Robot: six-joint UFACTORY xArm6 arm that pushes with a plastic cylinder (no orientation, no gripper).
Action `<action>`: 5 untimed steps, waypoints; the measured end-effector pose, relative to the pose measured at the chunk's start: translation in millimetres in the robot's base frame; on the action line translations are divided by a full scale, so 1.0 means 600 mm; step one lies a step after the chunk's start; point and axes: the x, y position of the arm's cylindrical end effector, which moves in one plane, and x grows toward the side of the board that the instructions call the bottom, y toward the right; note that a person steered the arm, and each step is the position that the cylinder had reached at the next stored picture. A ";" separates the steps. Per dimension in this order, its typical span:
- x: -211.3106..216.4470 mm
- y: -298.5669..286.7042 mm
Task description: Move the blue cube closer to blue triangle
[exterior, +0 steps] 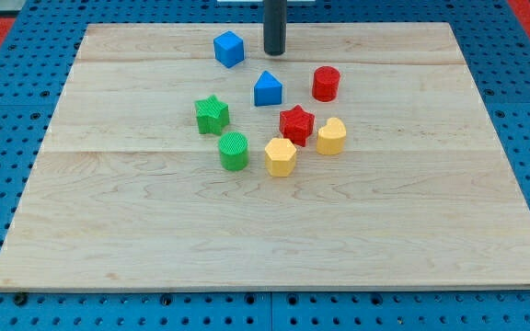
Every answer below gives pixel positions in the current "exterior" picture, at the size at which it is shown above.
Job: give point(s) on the blue triangle block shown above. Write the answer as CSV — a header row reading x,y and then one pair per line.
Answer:
x,y
267,90

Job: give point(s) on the blue cube block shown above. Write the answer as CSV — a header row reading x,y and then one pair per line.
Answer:
x,y
229,49

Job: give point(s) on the yellow hexagon block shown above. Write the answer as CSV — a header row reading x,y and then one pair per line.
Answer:
x,y
280,157

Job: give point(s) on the green cylinder block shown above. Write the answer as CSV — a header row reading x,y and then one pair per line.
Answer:
x,y
233,151

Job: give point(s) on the red star block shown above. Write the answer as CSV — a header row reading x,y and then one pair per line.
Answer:
x,y
296,124

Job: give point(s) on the yellow heart block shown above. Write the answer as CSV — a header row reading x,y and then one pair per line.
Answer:
x,y
331,137

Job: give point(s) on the green star block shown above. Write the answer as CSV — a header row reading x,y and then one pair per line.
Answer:
x,y
212,115

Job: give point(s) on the wooden board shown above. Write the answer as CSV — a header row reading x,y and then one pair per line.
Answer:
x,y
125,195

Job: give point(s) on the red cylinder block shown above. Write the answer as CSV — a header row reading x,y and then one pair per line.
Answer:
x,y
326,80

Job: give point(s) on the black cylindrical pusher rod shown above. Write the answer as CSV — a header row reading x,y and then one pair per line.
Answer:
x,y
274,26

